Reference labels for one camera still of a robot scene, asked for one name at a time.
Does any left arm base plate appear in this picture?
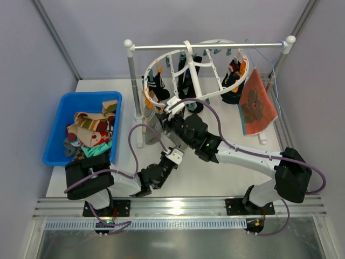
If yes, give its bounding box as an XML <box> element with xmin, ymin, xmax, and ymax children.
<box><xmin>94</xmin><ymin>199</ymin><xmax>131</xmax><ymax>217</ymax></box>

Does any navy christmas sock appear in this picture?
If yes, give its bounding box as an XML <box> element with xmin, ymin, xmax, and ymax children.
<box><xmin>220</xmin><ymin>58</ymin><xmax>247</xmax><ymax>105</ymax></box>

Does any white oval clip hanger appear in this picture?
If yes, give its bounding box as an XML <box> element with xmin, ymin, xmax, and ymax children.
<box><xmin>132</xmin><ymin>39</ymin><xmax>259</xmax><ymax>108</ymax></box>

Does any aluminium rail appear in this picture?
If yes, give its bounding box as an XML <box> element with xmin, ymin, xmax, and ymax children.
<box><xmin>32</xmin><ymin>195</ymin><xmax>327</xmax><ymax>220</ymax></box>

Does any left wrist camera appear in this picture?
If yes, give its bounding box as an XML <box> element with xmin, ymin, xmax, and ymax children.
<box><xmin>163</xmin><ymin>147</ymin><xmax>184</xmax><ymax>165</ymax></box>

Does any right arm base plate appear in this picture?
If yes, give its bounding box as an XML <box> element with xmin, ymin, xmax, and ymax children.
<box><xmin>225</xmin><ymin>198</ymin><xmax>275</xmax><ymax>216</ymax></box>

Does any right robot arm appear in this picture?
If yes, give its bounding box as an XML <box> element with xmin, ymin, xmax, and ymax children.
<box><xmin>160</xmin><ymin>114</ymin><xmax>312</xmax><ymax>214</ymax></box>

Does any orange bear towel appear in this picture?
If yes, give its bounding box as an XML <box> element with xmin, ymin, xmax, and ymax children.
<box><xmin>238</xmin><ymin>69</ymin><xmax>278</xmax><ymax>136</ymax></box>

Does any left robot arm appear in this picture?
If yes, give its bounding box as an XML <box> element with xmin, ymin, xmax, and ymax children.
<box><xmin>64</xmin><ymin>152</ymin><xmax>183</xmax><ymax>210</ymax></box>

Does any purple cable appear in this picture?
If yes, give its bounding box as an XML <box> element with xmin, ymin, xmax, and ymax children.
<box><xmin>168</xmin><ymin>97</ymin><xmax>326</xmax><ymax>195</ymax></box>
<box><xmin>64</xmin><ymin>124</ymin><xmax>173</xmax><ymax>194</ymax></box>

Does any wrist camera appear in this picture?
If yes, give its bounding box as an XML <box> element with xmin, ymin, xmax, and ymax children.
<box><xmin>163</xmin><ymin>147</ymin><xmax>184</xmax><ymax>165</ymax></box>
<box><xmin>164</xmin><ymin>96</ymin><xmax>185</xmax><ymax>118</ymax></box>

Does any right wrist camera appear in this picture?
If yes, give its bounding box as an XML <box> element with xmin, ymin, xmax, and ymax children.
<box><xmin>164</xmin><ymin>96</ymin><xmax>185</xmax><ymax>118</ymax></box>

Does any white drying rack stand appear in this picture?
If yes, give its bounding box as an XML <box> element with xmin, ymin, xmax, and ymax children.
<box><xmin>123</xmin><ymin>35</ymin><xmax>297</xmax><ymax>148</ymax></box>

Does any grey striped sock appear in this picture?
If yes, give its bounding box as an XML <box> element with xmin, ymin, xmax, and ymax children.
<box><xmin>143</xmin><ymin>105</ymin><xmax>163</xmax><ymax>145</ymax></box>

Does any blue plastic bin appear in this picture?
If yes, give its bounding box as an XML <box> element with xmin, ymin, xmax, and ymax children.
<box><xmin>43</xmin><ymin>91</ymin><xmax>122</xmax><ymax>166</ymax></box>

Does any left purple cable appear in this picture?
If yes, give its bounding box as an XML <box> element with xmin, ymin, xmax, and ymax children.
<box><xmin>64</xmin><ymin>124</ymin><xmax>173</xmax><ymax>194</ymax></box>

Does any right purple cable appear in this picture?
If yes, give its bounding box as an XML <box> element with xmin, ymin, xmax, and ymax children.
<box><xmin>168</xmin><ymin>97</ymin><xmax>326</xmax><ymax>195</ymax></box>

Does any pile of socks in bin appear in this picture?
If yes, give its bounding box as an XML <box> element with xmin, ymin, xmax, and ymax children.
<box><xmin>63</xmin><ymin>99</ymin><xmax>119</xmax><ymax>162</ymax></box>

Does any black blue sport sock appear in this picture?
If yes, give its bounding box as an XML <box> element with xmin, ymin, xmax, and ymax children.
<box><xmin>177</xmin><ymin>54</ymin><xmax>204</xmax><ymax>114</ymax></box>

